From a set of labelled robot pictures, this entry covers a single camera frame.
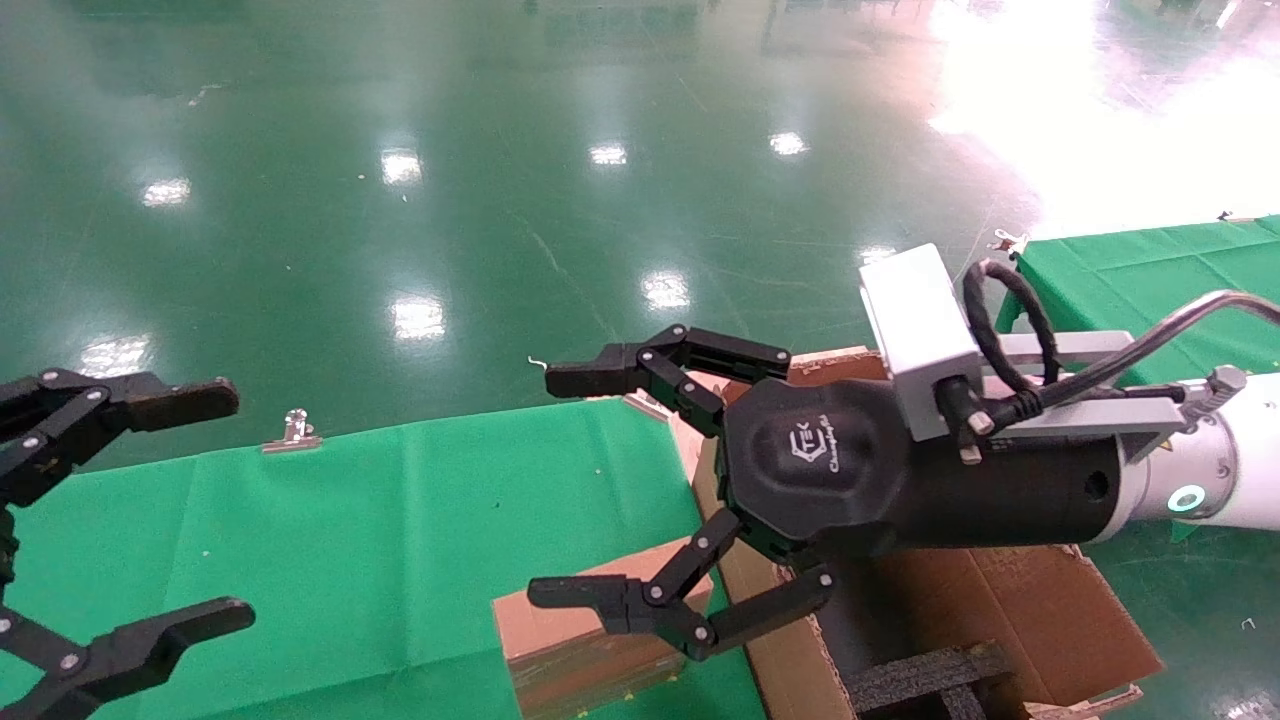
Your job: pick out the silver camera mount bracket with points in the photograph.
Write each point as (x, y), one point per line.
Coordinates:
(1080, 412)

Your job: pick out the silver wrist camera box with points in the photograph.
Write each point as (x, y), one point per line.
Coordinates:
(915, 320)

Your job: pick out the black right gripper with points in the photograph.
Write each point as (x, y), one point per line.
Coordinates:
(830, 500)

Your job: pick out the small brown cardboard box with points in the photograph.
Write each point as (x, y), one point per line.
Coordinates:
(570, 670)

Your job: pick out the black foam insert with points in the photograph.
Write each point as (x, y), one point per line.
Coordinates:
(930, 680)

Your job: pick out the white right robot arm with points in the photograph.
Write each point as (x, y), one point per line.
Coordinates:
(1240, 460)

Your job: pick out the green cloth side table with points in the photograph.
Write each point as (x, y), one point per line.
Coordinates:
(1120, 280)

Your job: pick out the green table cloth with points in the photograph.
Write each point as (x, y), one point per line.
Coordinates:
(350, 560)

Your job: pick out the large open cardboard carton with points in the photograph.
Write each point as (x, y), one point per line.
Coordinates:
(1050, 610)

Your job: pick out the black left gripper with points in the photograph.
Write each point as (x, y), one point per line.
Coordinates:
(6, 545)

